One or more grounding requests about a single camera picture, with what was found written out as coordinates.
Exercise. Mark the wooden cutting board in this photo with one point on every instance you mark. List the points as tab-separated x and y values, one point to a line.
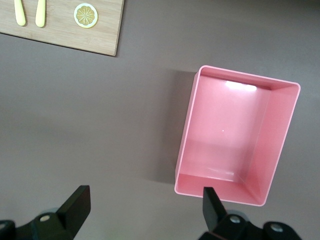
62	35

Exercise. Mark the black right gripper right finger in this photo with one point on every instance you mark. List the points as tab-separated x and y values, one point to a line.
212	212

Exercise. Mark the pink plastic bin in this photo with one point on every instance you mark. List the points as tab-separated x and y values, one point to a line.
225	137

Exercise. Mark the lemon slice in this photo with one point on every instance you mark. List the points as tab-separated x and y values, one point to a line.
85	15

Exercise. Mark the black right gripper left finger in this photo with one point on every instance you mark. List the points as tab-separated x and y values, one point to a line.
75	207

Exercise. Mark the yellow plastic fork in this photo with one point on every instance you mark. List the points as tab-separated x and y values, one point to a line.
40	15

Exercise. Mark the yellow plastic knife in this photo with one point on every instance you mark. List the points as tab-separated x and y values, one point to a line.
20	15

